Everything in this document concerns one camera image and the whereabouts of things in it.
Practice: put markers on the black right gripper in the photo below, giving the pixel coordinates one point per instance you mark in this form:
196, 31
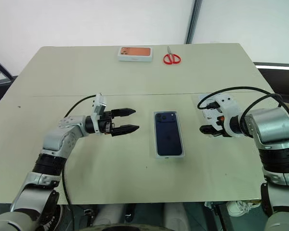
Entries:
220, 129

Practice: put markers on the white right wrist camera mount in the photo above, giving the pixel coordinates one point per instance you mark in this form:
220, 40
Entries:
228, 103

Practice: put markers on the dark vertical pole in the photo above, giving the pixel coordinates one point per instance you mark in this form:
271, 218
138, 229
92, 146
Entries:
193, 24

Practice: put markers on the dark blue smartphone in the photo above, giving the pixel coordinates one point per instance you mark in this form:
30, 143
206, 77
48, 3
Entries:
168, 134

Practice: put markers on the white sneaker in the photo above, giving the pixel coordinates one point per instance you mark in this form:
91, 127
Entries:
237, 208

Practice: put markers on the dark desk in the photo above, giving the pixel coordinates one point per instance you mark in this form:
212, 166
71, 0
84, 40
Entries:
279, 79

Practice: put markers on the pale grey cylinder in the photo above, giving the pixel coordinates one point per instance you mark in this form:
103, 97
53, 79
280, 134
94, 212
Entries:
108, 215
177, 215

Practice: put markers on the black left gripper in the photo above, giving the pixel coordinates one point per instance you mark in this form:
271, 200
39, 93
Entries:
106, 120

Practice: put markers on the white box with orange phone print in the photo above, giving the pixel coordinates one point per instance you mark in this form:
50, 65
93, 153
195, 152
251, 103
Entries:
135, 51

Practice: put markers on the black sneaker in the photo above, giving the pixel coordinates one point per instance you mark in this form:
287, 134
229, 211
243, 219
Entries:
53, 217

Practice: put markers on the small black object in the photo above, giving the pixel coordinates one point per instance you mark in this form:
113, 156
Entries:
129, 214

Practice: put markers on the white phone box base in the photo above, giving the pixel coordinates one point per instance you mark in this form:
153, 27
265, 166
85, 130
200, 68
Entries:
168, 157

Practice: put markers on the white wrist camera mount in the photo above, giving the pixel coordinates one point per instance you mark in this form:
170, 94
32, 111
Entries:
98, 106
228, 103

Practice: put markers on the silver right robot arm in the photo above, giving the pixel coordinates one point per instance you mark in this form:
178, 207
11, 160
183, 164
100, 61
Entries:
269, 130

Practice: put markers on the black table stand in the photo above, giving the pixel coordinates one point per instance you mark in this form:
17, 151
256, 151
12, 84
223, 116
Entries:
221, 216

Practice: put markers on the white phone box lid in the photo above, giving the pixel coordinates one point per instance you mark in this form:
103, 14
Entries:
204, 120

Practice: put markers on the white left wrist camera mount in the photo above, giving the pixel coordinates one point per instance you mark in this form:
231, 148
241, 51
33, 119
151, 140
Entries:
98, 106

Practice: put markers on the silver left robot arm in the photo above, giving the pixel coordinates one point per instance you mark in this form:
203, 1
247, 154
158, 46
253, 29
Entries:
60, 134

